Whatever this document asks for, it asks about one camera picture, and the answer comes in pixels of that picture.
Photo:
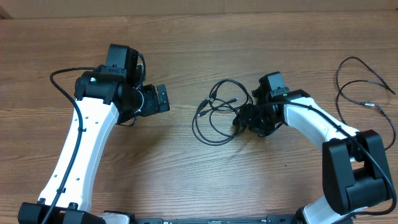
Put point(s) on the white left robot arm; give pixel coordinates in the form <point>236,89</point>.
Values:
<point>101,101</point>

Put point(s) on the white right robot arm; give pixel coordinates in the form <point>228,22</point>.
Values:
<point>356,179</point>

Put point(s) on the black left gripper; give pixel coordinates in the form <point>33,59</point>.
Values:
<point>152,105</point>

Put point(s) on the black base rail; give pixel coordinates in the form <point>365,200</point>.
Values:
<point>202,220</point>

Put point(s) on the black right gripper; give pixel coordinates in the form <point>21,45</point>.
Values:
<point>248,117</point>

